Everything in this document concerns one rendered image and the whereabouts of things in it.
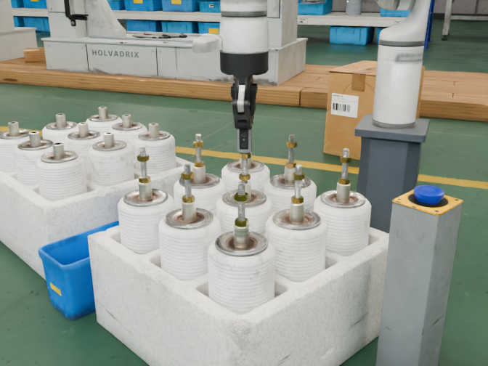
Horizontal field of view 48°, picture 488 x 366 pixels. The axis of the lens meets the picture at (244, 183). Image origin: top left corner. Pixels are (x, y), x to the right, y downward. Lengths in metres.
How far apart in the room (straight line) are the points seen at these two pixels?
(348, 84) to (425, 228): 1.21
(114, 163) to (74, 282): 0.29
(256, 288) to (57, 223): 0.52
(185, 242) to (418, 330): 0.36
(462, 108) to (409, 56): 1.48
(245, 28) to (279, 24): 2.04
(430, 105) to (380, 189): 1.44
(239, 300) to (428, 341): 0.29
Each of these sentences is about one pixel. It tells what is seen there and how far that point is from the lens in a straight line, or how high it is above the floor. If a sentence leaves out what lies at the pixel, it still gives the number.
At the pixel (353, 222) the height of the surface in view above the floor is 0.23.
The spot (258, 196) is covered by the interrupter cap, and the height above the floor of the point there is 0.25.
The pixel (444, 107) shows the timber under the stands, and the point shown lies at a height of 0.05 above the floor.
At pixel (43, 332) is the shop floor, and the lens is 1.09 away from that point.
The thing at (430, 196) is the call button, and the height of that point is 0.33.
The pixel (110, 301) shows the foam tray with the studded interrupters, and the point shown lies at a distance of 1.01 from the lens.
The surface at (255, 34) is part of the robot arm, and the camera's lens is 0.83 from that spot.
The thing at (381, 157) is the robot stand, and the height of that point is 0.24.
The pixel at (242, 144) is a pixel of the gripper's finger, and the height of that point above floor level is 0.35.
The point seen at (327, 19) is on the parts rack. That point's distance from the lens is 5.42.
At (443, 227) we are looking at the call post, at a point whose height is 0.29.
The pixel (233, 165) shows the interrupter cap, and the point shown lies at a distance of 1.09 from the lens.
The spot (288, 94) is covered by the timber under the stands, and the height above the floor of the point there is 0.06.
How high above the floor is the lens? 0.60
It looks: 21 degrees down
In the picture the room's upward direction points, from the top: straight up
